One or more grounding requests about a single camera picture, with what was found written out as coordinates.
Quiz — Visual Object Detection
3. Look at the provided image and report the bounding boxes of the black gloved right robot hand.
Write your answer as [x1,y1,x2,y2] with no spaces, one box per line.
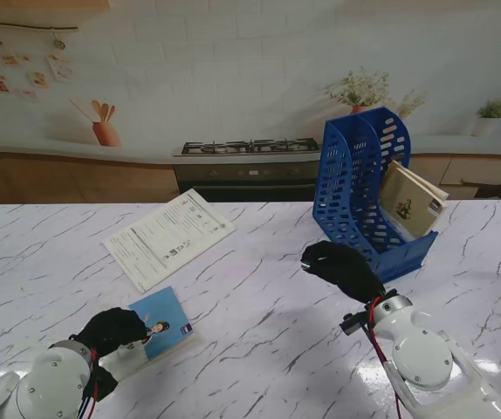
[300,242,387,303]

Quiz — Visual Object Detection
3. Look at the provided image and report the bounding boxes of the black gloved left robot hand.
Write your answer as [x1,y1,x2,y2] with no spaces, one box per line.
[69,307,149,360]

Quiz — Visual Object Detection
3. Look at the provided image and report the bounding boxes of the blue cover book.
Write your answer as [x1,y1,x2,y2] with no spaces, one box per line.
[101,285,199,385]

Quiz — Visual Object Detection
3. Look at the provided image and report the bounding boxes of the beige Little Prince book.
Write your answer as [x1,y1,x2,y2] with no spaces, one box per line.
[379,161,448,240]

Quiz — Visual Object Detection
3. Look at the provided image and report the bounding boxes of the white printed paper sheet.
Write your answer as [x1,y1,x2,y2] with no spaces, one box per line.
[101,188,238,293]

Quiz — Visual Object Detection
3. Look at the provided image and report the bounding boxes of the yellow cover book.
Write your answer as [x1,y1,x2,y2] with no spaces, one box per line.
[392,160,450,202]

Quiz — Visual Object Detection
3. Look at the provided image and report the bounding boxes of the blue perforated plastic file rack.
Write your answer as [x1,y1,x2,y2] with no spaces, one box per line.
[312,106,439,284]

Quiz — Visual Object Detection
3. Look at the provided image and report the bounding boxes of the large illustrated picture book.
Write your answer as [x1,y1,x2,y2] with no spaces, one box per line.
[0,0,501,215]

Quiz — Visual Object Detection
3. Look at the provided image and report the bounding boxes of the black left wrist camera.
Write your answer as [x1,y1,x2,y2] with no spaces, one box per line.
[93,366,120,402]

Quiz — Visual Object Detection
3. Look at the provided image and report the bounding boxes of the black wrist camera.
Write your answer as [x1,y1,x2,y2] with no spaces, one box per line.
[93,366,120,402]
[340,313,367,336]

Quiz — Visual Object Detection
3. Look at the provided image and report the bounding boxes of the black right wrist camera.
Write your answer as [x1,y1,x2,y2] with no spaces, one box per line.
[340,313,367,336]

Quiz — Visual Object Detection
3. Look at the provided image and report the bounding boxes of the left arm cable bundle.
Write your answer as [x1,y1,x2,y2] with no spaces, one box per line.
[78,347,103,419]

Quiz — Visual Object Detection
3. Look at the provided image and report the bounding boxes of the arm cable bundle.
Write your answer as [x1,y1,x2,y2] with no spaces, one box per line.
[78,347,103,419]
[363,296,404,419]

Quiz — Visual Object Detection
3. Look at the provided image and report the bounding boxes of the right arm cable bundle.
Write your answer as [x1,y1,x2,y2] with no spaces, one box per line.
[363,296,404,419]

